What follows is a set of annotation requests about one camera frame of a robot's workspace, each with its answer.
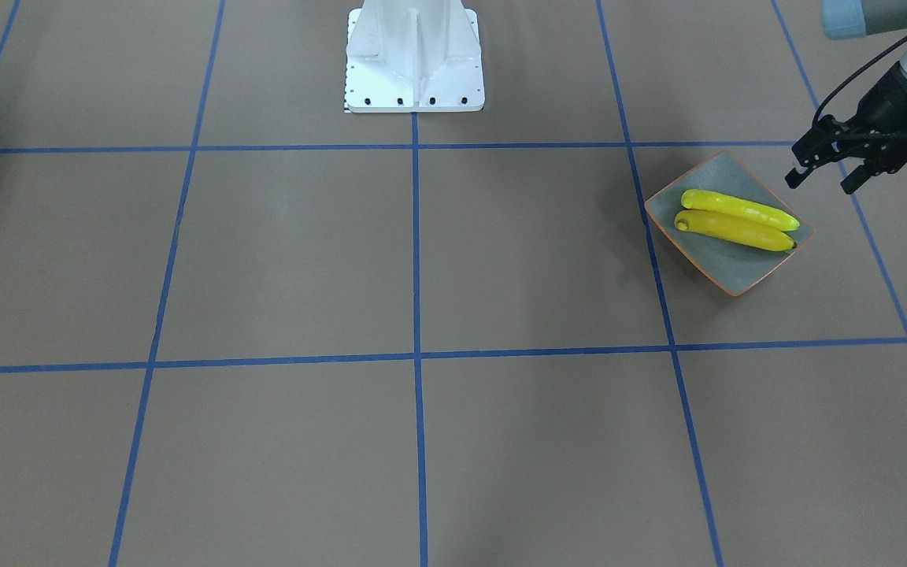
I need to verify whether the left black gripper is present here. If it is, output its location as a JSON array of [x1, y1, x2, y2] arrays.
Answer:
[[784, 67, 907, 196]]

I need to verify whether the yellow banana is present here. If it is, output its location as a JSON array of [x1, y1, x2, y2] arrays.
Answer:
[[680, 189, 801, 232], [673, 209, 797, 254]]

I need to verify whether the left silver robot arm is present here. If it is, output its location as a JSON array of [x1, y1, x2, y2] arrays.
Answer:
[[785, 1, 907, 195]]

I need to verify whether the blue square plate orange rim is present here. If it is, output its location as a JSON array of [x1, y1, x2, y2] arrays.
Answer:
[[645, 151, 814, 297]]

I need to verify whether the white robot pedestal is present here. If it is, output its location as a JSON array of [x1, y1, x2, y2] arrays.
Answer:
[[343, 1, 486, 113]]

